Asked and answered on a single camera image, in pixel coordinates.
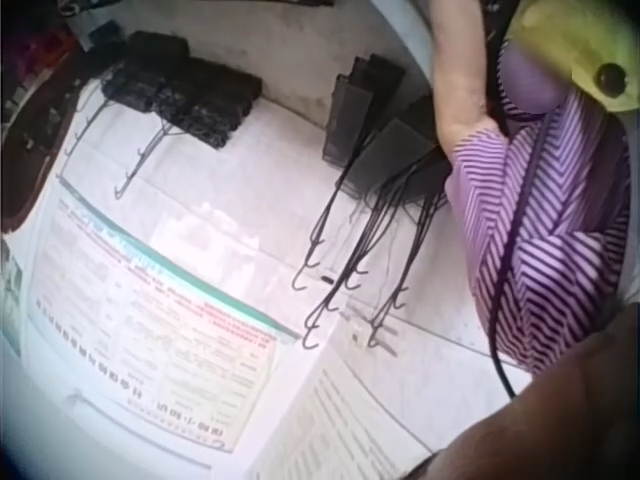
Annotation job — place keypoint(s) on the large printed poster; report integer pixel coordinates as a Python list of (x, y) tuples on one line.
[(150, 320)]

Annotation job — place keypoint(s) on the yellow-green cloth with black button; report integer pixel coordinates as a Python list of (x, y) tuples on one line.
[(560, 35)]

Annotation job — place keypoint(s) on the black card pack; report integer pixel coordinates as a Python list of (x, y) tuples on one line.
[(357, 110), (425, 115), (387, 155)]

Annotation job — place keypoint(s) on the printed paper sheet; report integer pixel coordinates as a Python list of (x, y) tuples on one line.
[(330, 425)]

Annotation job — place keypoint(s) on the heap of dark clutter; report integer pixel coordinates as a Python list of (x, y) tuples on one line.
[(35, 100)]

